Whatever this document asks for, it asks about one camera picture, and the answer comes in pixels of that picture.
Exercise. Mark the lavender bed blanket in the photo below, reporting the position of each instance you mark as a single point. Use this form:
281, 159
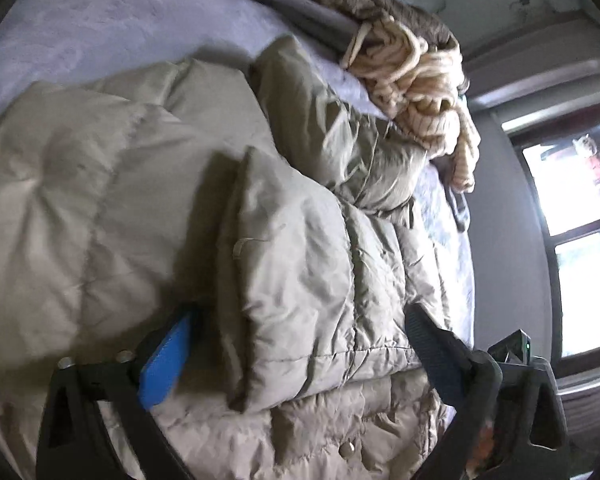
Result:
105, 15

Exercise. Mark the window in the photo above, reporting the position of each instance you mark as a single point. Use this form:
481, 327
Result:
580, 200

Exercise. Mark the grey cloth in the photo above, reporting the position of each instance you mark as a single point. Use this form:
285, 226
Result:
280, 0

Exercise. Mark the cream striped garment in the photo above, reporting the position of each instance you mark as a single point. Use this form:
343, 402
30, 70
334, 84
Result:
430, 110

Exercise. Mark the beige puffer jacket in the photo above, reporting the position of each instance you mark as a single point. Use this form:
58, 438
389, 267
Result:
300, 270

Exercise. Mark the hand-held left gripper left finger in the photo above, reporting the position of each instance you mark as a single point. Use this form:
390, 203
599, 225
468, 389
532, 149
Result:
165, 360

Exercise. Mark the brown fuzzy garment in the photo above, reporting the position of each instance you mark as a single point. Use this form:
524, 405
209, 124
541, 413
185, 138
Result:
380, 5

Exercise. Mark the ribbed panel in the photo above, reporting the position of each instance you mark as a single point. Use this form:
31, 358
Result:
595, 410

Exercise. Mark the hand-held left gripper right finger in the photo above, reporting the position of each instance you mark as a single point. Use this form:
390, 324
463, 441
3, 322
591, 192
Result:
437, 355

